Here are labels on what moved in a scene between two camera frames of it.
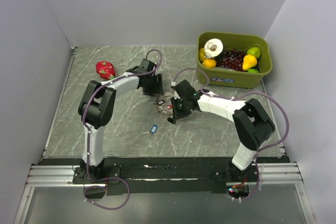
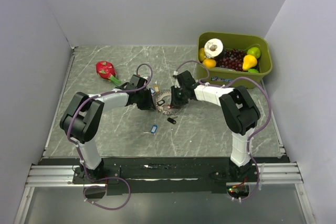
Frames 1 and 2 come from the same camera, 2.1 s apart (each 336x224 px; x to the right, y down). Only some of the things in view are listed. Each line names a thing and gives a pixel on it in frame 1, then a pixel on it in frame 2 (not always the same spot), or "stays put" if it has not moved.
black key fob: x=171 y=120 stays put
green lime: x=254 y=51 stays put
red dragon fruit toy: x=105 y=70 stays put
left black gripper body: x=151 y=87 → x=144 y=100
